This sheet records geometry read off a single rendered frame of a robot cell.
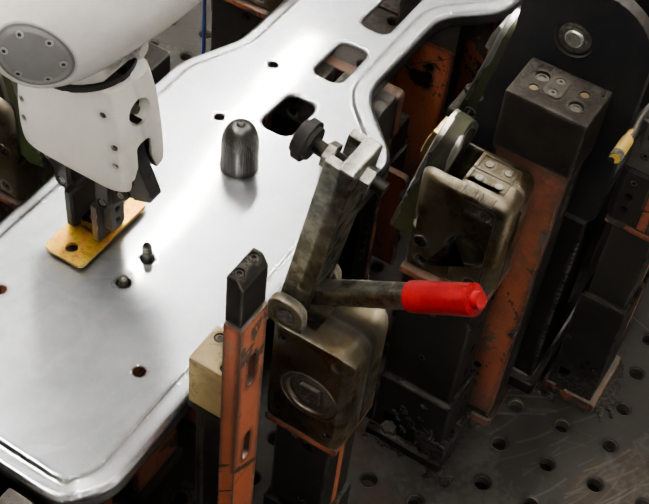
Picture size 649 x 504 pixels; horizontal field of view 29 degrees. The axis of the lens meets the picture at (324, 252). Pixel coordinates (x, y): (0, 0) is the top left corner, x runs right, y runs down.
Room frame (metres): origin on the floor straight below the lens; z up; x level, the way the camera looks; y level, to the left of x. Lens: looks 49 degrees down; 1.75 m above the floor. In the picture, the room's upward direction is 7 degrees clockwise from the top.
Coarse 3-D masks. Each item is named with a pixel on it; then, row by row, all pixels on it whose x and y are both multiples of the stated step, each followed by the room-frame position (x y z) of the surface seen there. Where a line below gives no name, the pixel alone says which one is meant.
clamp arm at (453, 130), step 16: (448, 128) 0.70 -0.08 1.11; (464, 128) 0.70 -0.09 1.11; (432, 144) 0.69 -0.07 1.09; (448, 144) 0.69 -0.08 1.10; (464, 144) 0.69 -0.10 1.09; (432, 160) 0.69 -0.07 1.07; (448, 160) 0.69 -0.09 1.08; (416, 176) 0.70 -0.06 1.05; (416, 192) 0.70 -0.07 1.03; (400, 208) 0.70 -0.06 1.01; (400, 224) 0.70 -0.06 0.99
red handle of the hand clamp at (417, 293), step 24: (336, 288) 0.54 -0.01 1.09; (360, 288) 0.54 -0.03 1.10; (384, 288) 0.53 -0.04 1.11; (408, 288) 0.52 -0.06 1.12; (432, 288) 0.51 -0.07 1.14; (456, 288) 0.51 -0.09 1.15; (480, 288) 0.51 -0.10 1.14; (408, 312) 0.51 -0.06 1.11; (432, 312) 0.50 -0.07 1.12; (456, 312) 0.50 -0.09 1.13; (480, 312) 0.50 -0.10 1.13
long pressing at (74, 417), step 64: (320, 0) 0.96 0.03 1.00; (448, 0) 0.99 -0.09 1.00; (512, 0) 1.00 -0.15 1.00; (192, 64) 0.85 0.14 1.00; (256, 64) 0.86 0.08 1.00; (384, 64) 0.88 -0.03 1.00; (192, 128) 0.77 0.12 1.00; (256, 128) 0.78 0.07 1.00; (192, 192) 0.70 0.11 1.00; (256, 192) 0.70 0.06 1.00; (0, 256) 0.60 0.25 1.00; (128, 256) 0.62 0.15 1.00; (192, 256) 0.63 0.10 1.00; (0, 320) 0.54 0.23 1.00; (64, 320) 0.55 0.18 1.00; (128, 320) 0.56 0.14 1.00; (192, 320) 0.57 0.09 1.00; (0, 384) 0.49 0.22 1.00; (64, 384) 0.49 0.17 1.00; (128, 384) 0.50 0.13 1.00; (0, 448) 0.44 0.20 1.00; (64, 448) 0.44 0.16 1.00; (128, 448) 0.45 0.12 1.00
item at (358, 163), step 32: (320, 128) 0.56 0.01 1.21; (320, 160) 0.55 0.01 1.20; (352, 160) 0.54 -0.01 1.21; (320, 192) 0.54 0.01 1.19; (352, 192) 0.53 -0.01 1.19; (384, 192) 0.54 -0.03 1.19; (320, 224) 0.53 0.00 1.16; (352, 224) 0.56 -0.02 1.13; (320, 256) 0.53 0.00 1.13; (288, 288) 0.54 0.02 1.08
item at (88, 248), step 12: (132, 204) 0.67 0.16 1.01; (144, 204) 0.67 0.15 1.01; (84, 216) 0.64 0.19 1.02; (132, 216) 0.65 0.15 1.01; (72, 228) 0.63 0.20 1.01; (84, 228) 0.64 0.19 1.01; (120, 228) 0.64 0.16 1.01; (48, 240) 0.62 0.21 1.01; (60, 240) 0.62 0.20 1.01; (72, 240) 0.62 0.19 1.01; (84, 240) 0.62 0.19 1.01; (96, 240) 0.63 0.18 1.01; (108, 240) 0.63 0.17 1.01; (60, 252) 0.61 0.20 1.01; (72, 252) 0.61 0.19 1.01; (84, 252) 0.61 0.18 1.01; (96, 252) 0.61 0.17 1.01; (72, 264) 0.60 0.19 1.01; (84, 264) 0.60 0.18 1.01
